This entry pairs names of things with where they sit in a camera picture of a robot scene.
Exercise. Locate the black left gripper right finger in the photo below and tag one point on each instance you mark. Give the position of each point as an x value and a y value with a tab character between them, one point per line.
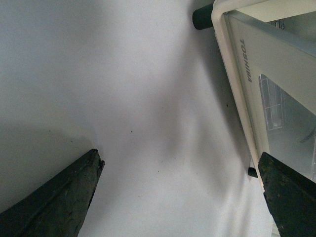
290	197

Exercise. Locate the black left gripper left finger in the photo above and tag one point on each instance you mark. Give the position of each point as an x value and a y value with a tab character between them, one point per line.
59	207

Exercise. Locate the white Toshiba toaster oven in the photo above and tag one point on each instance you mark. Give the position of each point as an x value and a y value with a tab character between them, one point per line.
269	51

